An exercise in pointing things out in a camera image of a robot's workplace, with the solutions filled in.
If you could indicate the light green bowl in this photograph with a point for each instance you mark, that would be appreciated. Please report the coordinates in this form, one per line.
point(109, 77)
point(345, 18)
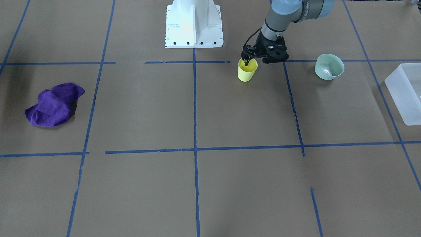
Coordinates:
point(329, 66)

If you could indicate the yellow plastic cup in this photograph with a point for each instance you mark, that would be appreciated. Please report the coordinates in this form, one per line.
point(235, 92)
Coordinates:
point(245, 73)

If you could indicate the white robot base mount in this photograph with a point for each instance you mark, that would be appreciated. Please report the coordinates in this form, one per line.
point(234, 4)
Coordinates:
point(193, 24)

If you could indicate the translucent plastic box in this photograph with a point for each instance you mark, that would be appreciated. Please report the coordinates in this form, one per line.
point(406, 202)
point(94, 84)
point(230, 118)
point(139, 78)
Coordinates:
point(404, 85)

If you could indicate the crumpled purple cloth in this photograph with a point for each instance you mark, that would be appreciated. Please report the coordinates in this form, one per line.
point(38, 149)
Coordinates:
point(54, 106)

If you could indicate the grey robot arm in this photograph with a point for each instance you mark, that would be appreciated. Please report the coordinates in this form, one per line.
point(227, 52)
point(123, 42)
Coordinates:
point(284, 12)

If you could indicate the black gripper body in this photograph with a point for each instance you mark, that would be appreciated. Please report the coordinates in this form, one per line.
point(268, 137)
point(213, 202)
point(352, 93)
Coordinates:
point(259, 43)

